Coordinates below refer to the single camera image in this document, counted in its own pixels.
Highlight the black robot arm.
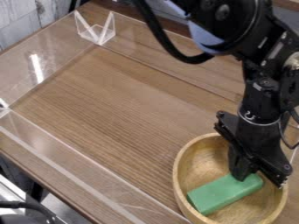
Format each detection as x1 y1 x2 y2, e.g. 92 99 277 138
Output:
133 0 299 186

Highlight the clear acrylic enclosure wall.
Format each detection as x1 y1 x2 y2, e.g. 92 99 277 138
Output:
0 10 299 224

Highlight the brown wooden bowl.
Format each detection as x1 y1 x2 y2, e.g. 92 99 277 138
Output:
172 133 288 224

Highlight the black cable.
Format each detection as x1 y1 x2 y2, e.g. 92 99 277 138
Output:
0 200 60 224

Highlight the green rectangular block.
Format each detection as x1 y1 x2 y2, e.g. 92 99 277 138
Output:
185 174 264 215

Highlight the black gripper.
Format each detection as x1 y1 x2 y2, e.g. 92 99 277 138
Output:
213 111 293 188

